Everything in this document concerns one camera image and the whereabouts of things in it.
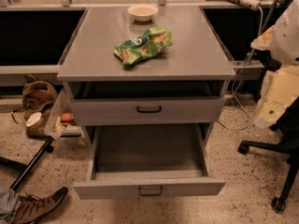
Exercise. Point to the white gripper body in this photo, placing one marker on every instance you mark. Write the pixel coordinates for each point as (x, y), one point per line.
(286, 42)

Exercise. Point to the grey drawer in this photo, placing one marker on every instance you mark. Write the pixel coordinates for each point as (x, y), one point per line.
(137, 161)
(146, 102)

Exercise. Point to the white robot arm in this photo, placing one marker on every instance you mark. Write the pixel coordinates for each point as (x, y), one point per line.
(282, 39)

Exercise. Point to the grey drawer cabinet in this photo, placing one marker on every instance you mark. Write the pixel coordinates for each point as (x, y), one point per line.
(195, 55)

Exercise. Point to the black office chair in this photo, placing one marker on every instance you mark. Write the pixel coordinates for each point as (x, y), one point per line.
(288, 125)

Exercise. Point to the green chip bag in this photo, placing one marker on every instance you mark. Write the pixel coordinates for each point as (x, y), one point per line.
(146, 46)

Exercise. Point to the white bowl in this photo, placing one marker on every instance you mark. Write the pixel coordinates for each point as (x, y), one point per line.
(142, 13)

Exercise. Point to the clear plastic storage bin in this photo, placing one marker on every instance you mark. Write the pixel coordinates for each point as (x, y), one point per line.
(61, 125)

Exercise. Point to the brown leather shoe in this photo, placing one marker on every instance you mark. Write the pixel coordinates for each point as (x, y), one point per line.
(32, 208)

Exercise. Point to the black tripod leg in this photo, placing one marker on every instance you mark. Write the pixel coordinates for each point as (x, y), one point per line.
(25, 169)

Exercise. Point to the blue jeans leg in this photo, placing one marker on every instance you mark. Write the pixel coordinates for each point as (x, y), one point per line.
(9, 204)

